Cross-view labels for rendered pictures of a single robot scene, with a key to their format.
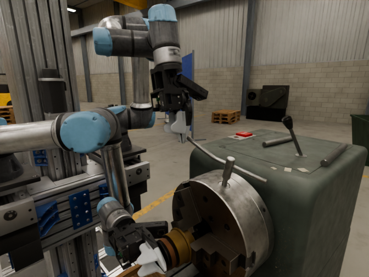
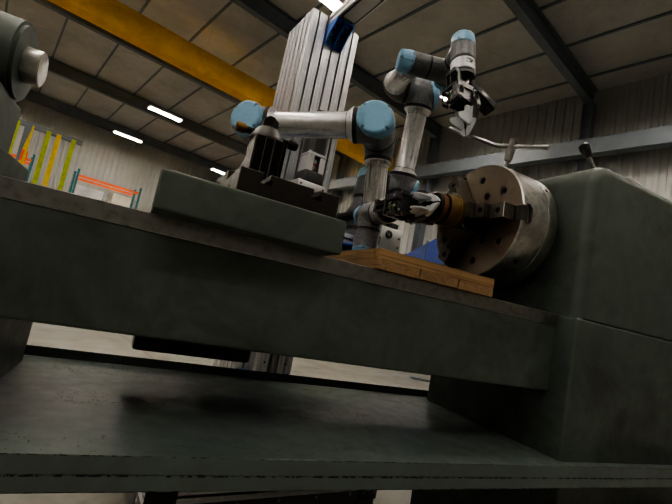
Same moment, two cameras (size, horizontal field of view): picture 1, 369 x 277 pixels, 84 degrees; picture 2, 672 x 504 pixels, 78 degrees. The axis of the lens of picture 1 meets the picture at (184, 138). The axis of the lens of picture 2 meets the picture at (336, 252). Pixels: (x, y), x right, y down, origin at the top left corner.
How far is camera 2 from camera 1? 0.96 m
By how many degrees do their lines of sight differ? 26
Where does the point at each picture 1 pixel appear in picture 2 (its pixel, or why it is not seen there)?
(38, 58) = (314, 104)
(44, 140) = (337, 122)
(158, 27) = (460, 43)
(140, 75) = (412, 135)
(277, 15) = not seen: hidden behind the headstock
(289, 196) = (575, 179)
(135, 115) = (395, 180)
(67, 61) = not seen: hidden behind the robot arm
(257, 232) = (536, 195)
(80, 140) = (372, 120)
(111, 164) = (376, 180)
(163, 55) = (461, 61)
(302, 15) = not seen: outside the picture
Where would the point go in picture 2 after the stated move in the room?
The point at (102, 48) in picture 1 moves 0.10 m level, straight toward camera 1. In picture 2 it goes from (405, 61) to (415, 43)
